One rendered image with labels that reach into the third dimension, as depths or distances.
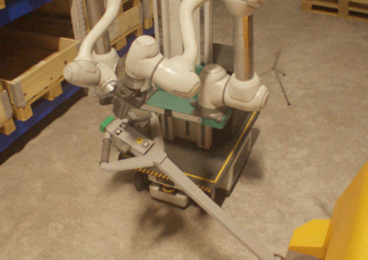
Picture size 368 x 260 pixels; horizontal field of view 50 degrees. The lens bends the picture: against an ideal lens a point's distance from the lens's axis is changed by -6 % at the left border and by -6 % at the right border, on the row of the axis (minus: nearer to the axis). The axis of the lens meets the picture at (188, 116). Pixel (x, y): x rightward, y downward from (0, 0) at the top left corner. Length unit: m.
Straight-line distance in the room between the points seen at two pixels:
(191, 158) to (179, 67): 1.24
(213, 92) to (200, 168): 0.58
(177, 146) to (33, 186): 1.12
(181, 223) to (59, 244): 0.79
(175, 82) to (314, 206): 1.66
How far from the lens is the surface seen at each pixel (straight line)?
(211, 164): 2.59
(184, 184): 1.82
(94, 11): 2.30
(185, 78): 1.46
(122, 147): 1.78
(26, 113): 3.33
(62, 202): 2.94
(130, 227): 2.69
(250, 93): 2.10
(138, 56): 1.48
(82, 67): 1.94
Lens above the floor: 2.03
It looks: 35 degrees down
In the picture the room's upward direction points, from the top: 2 degrees counter-clockwise
